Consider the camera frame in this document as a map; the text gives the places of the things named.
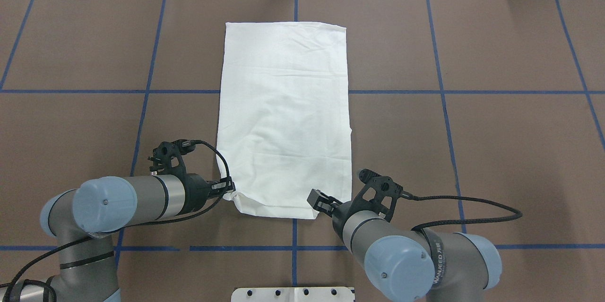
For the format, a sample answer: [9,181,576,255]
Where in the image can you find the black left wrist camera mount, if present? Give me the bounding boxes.
[148,139,201,177]

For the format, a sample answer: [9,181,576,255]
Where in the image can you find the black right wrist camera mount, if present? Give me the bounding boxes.
[349,169,415,222]

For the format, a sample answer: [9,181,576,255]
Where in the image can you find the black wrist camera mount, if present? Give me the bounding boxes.
[349,169,415,222]
[148,139,201,177]

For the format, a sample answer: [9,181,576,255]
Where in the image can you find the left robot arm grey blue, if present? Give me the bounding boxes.
[1,173,235,302]

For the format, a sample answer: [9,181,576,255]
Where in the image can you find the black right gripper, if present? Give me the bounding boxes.
[307,189,353,237]

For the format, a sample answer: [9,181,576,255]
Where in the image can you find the white long-sleeve printed shirt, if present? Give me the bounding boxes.
[216,22,352,220]

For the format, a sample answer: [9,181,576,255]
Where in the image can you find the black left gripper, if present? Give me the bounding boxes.
[182,173,236,214]

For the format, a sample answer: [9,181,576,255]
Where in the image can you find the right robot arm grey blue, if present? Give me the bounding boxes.
[337,208,503,302]

